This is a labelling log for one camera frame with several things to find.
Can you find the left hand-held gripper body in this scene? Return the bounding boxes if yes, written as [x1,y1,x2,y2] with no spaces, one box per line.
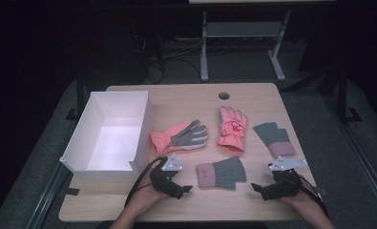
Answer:
[149,153,184,198]

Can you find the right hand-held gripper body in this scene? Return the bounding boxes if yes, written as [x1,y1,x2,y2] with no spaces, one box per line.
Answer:
[262,156,308,201]

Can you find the pink glove with grey palm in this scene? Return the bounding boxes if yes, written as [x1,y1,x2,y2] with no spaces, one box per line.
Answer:
[149,119,210,157]

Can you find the person's right hand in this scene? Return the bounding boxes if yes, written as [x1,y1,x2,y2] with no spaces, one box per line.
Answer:
[276,176,323,213]

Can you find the person's left hand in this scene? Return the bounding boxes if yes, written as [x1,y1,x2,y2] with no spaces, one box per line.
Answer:
[125,174,173,218]

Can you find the grey and pink knit glove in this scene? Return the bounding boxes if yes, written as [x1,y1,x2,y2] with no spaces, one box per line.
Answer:
[196,156,247,191]
[252,121,297,158]

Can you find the pink glove with red print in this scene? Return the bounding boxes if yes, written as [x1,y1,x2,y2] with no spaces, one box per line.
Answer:
[217,105,249,156]

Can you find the white open box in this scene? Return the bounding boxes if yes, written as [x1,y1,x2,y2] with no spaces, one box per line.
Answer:
[59,91,156,184]

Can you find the black stand leg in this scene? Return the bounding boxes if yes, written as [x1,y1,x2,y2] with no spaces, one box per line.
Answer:
[334,65,364,124]
[65,71,89,121]

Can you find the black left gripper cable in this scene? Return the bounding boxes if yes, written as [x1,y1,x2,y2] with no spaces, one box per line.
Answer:
[124,156,169,208]

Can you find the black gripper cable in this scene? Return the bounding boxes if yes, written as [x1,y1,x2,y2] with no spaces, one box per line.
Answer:
[124,156,169,208]
[297,174,330,218]

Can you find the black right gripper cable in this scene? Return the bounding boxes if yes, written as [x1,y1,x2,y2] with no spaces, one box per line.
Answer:
[297,174,330,218]

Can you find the aluminium floor rail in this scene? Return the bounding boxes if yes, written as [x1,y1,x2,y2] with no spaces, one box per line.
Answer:
[26,163,70,229]
[323,94,377,212]

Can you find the black floor cables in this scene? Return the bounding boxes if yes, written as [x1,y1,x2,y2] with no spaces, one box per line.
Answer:
[132,31,203,86]

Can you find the white metal stand frame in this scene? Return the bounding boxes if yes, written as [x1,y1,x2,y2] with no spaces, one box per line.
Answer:
[199,9,293,83]

